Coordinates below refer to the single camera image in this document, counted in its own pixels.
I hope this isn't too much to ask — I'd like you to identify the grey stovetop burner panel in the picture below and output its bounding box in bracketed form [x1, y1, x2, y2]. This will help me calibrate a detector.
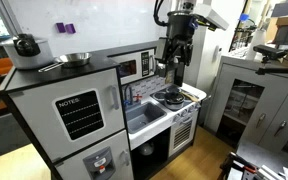
[149, 83, 200, 112]

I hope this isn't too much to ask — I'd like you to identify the metal cabinet door handle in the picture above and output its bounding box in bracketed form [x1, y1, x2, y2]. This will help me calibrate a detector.
[273, 119, 288, 138]
[255, 113, 267, 129]

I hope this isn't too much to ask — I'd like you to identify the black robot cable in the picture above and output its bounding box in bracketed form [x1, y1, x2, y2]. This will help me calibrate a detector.
[152, 0, 169, 28]

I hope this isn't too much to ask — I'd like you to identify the black glossy kettle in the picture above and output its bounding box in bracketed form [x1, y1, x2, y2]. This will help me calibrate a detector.
[13, 33, 42, 58]

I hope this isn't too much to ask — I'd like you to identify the fridge door with dispenser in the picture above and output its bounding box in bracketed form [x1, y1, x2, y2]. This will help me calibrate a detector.
[53, 129, 135, 180]

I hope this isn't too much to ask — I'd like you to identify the small beige wooden item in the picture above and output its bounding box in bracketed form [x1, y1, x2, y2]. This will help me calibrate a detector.
[165, 71, 174, 84]

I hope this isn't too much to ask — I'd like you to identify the toy play kitchen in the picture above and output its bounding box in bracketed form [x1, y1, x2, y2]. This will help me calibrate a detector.
[0, 41, 208, 180]

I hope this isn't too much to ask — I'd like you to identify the black notes chalkboard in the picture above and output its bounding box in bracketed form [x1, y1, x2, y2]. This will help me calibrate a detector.
[52, 89, 106, 143]

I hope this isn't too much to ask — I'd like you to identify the grey fridge door handle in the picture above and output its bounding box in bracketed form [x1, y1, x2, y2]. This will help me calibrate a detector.
[119, 149, 131, 167]
[108, 84, 121, 111]

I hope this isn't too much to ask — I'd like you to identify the grey microwave door handle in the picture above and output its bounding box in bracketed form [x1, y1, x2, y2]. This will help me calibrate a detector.
[149, 54, 157, 74]

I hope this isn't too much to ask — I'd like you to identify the wooden spoon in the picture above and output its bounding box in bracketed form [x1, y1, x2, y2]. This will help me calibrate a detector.
[180, 89, 200, 103]

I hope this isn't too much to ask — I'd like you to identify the whiteboard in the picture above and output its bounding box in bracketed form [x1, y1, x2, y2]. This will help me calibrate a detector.
[0, 0, 172, 58]

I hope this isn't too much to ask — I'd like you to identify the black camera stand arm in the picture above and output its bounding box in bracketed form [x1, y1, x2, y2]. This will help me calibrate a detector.
[255, 56, 288, 76]

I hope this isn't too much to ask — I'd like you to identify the small pot with black lid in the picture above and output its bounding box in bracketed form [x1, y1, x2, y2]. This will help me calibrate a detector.
[163, 90, 187, 112]

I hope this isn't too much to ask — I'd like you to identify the light grey wrist camera box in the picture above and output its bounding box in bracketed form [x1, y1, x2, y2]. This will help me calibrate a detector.
[155, 37, 169, 63]

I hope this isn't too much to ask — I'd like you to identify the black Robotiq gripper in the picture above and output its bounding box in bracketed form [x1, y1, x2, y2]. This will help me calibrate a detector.
[163, 11, 196, 88]

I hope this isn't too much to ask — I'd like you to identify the fridge door with chalkboard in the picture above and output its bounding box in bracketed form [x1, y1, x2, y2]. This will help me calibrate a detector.
[8, 68, 127, 163]

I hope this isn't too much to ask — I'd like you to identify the steel frying pan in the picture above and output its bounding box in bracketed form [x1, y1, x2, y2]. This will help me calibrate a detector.
[37, 51, 93, 74]

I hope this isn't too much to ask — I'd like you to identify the grey side table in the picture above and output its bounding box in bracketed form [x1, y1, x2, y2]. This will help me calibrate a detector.
[235, 138, 288, 180]

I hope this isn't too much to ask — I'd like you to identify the dark grey floor mat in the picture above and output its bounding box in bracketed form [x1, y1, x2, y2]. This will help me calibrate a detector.
[0, 113, 32, 163]

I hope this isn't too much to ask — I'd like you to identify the grey metal cabinet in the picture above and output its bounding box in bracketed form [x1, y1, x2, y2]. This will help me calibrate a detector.
[203, 54, 288, 161]

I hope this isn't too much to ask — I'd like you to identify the toy microwave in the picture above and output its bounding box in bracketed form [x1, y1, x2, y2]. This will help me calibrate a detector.
[108, 48, 158, 86]

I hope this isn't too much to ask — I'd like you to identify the black stereo camera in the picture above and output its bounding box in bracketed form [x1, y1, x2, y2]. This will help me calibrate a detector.
[252, 44, 288, 61]

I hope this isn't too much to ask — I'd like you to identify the grey toy sink basin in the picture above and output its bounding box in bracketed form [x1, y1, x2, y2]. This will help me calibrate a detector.
[125, 101, 168, 134]

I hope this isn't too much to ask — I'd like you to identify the large silver cooking pot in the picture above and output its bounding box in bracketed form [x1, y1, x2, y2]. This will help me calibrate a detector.
[0, 35, 55, 71]

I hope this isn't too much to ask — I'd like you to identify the grey toy water dispenser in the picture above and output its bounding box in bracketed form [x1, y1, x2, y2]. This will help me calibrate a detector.
[82, 146, 117, 180]

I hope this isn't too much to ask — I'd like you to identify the purple magnet block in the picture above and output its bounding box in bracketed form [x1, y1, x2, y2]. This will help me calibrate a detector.
[55, 22, 67, 34]
[65, 23, 77, 34]

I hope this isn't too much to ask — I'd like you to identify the grey oven door handle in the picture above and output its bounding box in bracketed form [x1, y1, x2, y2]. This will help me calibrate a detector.
[180, 116, 194, 126]

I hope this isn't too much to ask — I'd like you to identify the grey toy faucet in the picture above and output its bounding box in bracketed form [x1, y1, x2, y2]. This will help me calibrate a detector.
[123, 83, 144, 108]

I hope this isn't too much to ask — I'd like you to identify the black and red tool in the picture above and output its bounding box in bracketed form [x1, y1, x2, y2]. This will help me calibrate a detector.
[218, 152, 262, 180]

